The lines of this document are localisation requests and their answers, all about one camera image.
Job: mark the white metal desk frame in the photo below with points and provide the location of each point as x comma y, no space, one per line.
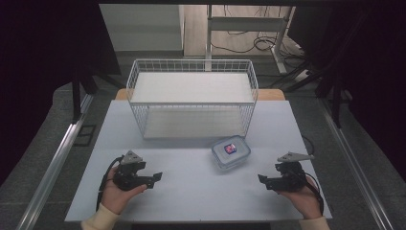
245,24

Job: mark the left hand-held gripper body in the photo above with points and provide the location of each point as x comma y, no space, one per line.
127,174

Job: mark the person's right hand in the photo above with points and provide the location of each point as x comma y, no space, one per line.
303,199

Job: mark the aluminium rail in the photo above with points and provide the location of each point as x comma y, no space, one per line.
52,169
354,169

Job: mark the clear plastic lidded food container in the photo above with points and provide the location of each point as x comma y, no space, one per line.
231,151

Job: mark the black stand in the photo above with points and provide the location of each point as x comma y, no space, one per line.
76,96
335,96

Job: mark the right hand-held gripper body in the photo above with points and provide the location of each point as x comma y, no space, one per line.
292,174

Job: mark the person's left hand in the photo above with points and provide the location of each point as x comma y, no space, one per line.
117,198

